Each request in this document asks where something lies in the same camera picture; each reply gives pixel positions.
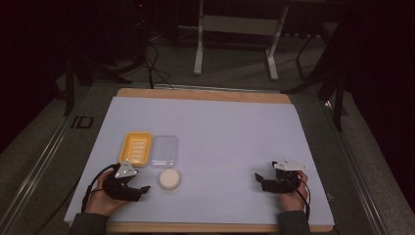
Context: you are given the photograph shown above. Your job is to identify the wooden table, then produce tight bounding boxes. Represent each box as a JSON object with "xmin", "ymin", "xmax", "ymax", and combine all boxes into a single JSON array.
[{"xmin": 106, "ymin": 87, "xmax": 335, "ymax": 234}]

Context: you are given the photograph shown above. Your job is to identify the black floor cables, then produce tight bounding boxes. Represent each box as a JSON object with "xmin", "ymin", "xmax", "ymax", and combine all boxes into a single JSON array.
[{"xmin": 130, "ymin": 19, "xmax": 175, "ymax": 91}]

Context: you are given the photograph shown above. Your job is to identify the yellow soap dish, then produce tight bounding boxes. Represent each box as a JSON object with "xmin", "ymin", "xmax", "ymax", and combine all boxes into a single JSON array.
[{"xmin": 117, "ymin": 130, "xmax": 154, "ymax": 168}]

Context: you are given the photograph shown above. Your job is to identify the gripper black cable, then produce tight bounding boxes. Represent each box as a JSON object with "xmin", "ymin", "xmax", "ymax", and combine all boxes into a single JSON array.
[
  {"xmin": 287, "ymin": 175, "xmax": 312, "ymax": 220},
  {"xmin": 80, "ymin": 163, "xmax": 121, "ymax": 213}
]

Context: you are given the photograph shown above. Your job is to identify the clear plastic container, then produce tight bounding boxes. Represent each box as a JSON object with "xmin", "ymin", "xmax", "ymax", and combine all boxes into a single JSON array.
[{"xmin": 150, "ymin": 134, "xmax": 180, "ymax": 167}]

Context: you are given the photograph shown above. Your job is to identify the metal floor rail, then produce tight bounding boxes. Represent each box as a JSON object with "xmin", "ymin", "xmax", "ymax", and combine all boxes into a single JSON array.
[
  {"xmin": 0, "ymin": 85, "xmax": 93, "ymax": 235},
  {"xmin": 321, "ymin": 97, "xmax": 390, "ymax": 235}
]

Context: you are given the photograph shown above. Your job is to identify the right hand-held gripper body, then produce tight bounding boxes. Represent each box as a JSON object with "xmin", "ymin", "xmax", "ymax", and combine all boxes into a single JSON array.
[{"xmin": 266, "ymin": 157, "xmax": 309, "ymax": 194}]

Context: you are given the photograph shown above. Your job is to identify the white table mat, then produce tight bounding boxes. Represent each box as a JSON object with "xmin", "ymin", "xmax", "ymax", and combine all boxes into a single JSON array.
[{"xmin": 64, "ymin": 95, "xmax": 336, "ymax": 227}]

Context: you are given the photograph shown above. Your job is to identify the white metal stand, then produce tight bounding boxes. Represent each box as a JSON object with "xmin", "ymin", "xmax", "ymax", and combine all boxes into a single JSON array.
[{"xmin": 193, "ymin": 0, "xmax": 291, "ymax": 81}]

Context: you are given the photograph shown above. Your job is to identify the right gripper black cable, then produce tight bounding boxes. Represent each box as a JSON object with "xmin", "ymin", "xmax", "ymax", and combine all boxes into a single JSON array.
[{"xmin": 287, "ymin": 175, "xmax": 312, "ymax": 220}]

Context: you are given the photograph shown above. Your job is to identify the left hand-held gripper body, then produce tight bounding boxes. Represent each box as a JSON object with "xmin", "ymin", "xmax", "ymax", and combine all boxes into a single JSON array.
[{"xmin": 102, "ymin": 159, "xmax": 139, "ymax": 202}]

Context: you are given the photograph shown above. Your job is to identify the black metal stand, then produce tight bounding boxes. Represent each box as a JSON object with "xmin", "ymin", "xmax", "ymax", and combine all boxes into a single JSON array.
[
  {"xmin": 281, "ymin": 32, "xmax": 348, "ymax": 132},
  {"xmin": 62, "ymin": 55, "xmax": 133, "ymax": 118}
]

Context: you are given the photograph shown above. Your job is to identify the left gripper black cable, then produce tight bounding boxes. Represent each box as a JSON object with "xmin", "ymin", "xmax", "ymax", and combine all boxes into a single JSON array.
[{"xmin": 80, "ymin": 163, "xmax": 121, "ymax": 213}]

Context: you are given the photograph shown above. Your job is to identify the round white soap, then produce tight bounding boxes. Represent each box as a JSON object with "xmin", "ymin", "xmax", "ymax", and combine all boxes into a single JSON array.
[{"xmin": 158, "ymin": 167, "xmax": 181, "ymax": 191}]

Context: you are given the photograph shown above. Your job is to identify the person's right hand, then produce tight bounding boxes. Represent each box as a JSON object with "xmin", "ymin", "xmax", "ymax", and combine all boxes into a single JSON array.
[{"xmin": 278, "ymin": 169, "xmax": 309, "ymax": 213}]

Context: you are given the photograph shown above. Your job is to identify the person's left hand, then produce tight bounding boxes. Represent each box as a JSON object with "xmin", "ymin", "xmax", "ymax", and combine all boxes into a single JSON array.
[{"xmin": 84, "ymin": 168, "xmax": 129, "ymax": 217}]

